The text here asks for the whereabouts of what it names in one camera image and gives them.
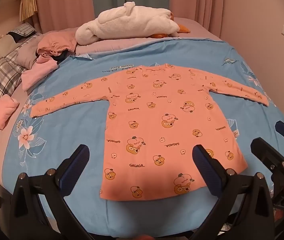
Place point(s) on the salmon crumpled cloth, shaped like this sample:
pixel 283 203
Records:
pixel 57 42

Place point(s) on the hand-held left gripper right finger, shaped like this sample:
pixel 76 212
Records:
pixel 202 164

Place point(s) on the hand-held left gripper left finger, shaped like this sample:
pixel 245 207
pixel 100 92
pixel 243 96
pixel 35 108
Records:
pixel 78 160

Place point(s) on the dark striped cloth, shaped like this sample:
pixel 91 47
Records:
pixel 23 30

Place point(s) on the dark blue cloth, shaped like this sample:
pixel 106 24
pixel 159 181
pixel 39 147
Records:
pixel 60 57

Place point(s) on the blue floral blanket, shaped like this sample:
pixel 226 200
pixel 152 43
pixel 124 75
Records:
pixel 82 125

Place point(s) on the beige pillow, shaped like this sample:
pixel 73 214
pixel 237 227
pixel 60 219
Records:
pixel 0 45

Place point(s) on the white plush goose toy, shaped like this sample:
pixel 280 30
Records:
pixel 132 22

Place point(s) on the grey pillow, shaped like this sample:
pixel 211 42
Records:
pixel 27 52

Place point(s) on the light pink cloth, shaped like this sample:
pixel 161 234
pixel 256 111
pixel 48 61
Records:
pixel 39 72

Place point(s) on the folded pink cloth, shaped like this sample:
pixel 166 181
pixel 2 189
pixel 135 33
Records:
pixel 0 112

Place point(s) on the orange cartoon print shirt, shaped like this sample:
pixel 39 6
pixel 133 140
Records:
pixel 152 120

